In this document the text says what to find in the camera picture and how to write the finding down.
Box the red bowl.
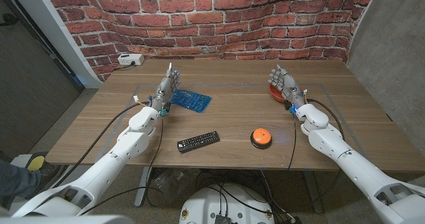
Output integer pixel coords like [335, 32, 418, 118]
[268, 83, 303, 104]

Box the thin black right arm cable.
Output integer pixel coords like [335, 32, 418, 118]
[287, 114, 297, 171]

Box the yellow black pedal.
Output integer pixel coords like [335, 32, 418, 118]
[25, 152, 47, 172]

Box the grey table leg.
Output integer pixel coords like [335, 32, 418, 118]
[302, 170, 323, 214]
[134, 166, 153, 207]

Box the orange push button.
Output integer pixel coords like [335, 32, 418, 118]
[250, 128, 273, 150]

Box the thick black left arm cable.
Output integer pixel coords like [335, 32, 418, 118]
[51, 100, 150, 189]

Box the white corner post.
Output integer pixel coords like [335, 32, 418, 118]
[6, 0, 102, 89]

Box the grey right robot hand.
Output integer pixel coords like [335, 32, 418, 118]
[268, 64, 308, 110]

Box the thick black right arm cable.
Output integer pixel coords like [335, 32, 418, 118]
[307, 98, 346, 205]

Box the clear plastic bag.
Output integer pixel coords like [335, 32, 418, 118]
[152, 168, 200, 201]

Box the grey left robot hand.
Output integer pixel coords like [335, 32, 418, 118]
[149, 62, 182, 114]

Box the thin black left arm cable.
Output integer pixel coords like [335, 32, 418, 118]
[78, 116, 165, 217]

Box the white power strip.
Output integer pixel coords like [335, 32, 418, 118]
[117, 53, 145, 66]

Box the red brick printed backdrop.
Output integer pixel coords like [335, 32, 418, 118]
[41, 0, 379, 82]

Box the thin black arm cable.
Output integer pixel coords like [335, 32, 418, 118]
[287, 114, 297, 171]
[78, 116, 165, 217]

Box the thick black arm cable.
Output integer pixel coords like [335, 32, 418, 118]
[307, 98, 346, 205]
[51, 100, 150, 189]

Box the black TV remote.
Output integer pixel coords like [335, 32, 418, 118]
[177, 131, 220, 154]

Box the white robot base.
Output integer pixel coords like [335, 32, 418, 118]
[179, 183, 276, 224]

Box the blue circuit board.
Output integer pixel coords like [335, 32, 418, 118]
[169, 88, 213, 114]

